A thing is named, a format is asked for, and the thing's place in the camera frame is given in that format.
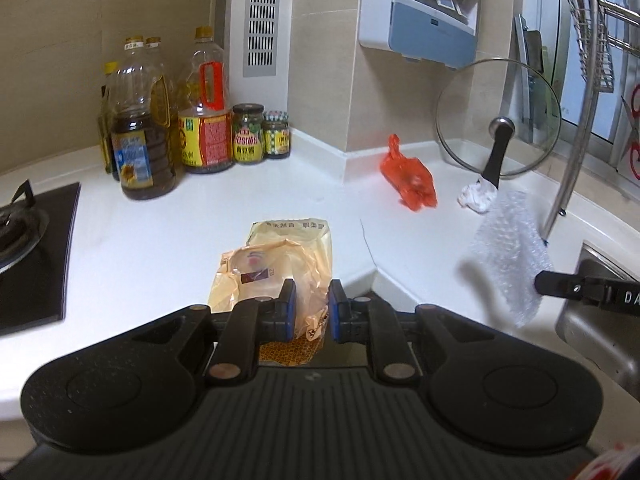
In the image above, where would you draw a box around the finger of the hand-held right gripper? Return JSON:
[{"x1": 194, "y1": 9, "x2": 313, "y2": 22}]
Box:
[{"x1": 534, "y1": 270, "x2": 608, "y2": 307}]

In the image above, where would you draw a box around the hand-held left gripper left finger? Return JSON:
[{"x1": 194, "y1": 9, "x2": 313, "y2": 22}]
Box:
[{"x1": 107, "y1": 279, "x2": 297, "y2": 387}]

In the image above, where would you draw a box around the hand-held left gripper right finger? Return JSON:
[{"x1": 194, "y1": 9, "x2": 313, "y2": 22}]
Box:
[{"x1": 327, "y1": 280, "x2": 518, "y2": 387}]

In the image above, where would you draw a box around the bubble wrap sheet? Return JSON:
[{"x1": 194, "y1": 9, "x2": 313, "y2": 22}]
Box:
[{"x1": 466, "y1": 190, "x2": 555, "y2": 329}]

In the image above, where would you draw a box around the yellow plastic bag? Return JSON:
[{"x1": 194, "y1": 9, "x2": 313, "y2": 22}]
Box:
[{"x1": 206, "y1": 219, "x2": 334, "y2": 367}]

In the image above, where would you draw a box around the white paper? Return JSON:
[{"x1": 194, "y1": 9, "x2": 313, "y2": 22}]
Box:
[{"x1": 456, "y1": 180, "x2": 499, "y2": 215}]

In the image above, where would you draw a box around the orange plastic bag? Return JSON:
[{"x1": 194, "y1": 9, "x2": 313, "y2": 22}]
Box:
[{"x1": 379, "y1": 133, "x2": 439, "y2": 212}]

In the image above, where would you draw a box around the stainless steel sink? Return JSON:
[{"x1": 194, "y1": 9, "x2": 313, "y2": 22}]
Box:
[{"x1": 554, "y1": 241, "x2": 640, "y2": 403}]

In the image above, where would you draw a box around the red white patterned cloth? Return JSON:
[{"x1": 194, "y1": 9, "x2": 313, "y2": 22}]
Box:
[{"x1": 575, "y1": 442, "x2": 640, "y2": 480}]

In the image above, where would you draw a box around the small jar checked lid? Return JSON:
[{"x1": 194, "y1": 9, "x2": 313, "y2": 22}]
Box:
[{"x1": 262, "y1": 111, "x2": 292, "y2": 159}]

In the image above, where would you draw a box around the large jar dark lid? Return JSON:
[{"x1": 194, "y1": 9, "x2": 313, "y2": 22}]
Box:
[{"x1": 231, "y1": 103, "x2": 266, "y2": 165}]

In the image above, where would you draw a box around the dark oil bottle blue label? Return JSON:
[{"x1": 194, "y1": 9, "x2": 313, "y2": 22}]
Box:
[{"x1": 110, "y1": 36, "x2": 179, "y2": 202}]

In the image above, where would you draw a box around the steel dish rack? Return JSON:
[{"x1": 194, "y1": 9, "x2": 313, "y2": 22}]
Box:
[{"x1": 542, "y1": 0, "x2": 640, "y2": 241}]

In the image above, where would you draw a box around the black gas stove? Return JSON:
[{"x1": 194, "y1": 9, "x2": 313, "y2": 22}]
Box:
[{"x1": 0, "y1": 179, "x2": 82, "y2": 337}]

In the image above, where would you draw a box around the yellow oil bottle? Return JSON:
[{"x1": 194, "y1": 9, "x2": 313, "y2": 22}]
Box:
[{"x1": 144, "y1": 36, "x2": 182, "y2": 161}]

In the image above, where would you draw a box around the small bottle yellow cap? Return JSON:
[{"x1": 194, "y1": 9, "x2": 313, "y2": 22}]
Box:
[{"x1": 97, "y1": 61, "x2": 122, "y2": 177}]

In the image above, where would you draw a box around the white slotted vent panel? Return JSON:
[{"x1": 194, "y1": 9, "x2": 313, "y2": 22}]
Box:
[{"x1": 244, "y1": 0, "x2": 279, "y2": 78}]

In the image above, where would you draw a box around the glass pot lid black handle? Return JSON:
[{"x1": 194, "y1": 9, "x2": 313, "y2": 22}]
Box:
[{"x1": 434, "y1": 58, "x2": 562, "y2": 197}]

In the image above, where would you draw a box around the oil bottle red handle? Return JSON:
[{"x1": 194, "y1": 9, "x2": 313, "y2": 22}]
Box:
[{"x1": 176, "y1": 26, "x2": 235, "y2": 175}]

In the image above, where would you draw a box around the blue white wall appliance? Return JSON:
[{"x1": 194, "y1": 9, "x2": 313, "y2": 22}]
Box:
[{"x1": 357, "y1": 0, "x2": 486, "y2": 70}]

